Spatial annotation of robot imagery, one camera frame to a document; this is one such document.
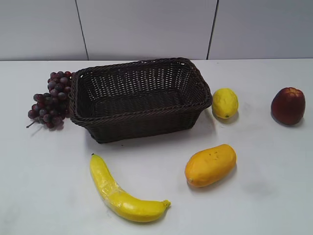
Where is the red apple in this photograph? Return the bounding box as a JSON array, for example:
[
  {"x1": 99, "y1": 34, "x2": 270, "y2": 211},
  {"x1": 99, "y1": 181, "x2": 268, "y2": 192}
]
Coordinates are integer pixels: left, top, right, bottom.
[{"x1": 271, "y1": 87, "x2": 306, "y2": 125}]

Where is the dark brown wicker basket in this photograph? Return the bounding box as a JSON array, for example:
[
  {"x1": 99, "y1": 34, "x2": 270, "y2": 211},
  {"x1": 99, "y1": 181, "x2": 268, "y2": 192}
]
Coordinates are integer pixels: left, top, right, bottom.
[{"x1": 69, "y1": 58, "x2": 212, "y2": 143}]

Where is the yellow lemon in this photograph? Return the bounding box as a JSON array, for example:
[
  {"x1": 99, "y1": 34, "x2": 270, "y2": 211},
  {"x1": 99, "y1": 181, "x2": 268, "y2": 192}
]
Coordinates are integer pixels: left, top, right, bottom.
[{"x1": 212, "y1": 88, "x2": 239, "y2": 119}]

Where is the orange mango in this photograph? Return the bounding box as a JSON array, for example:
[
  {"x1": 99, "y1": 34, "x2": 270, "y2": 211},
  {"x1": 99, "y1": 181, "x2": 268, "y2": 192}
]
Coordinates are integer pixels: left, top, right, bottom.
[{"x1": 184, "y1": 144, "x2": 237, "y2": 188}]

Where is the yellow banana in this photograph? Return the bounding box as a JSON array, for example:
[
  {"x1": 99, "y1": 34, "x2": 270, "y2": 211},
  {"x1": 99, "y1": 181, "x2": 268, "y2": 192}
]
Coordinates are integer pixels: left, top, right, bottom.
[{"x1": 89, "y1": 154, "x2": 171, "y2": 223}]

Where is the purple grape bunch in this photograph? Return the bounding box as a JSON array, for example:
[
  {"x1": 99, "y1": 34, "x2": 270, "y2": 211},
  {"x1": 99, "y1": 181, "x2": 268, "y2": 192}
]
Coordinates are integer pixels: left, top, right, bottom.
[{"x1": 26, "y1": 71, "x2": 73, "y2": 130}]

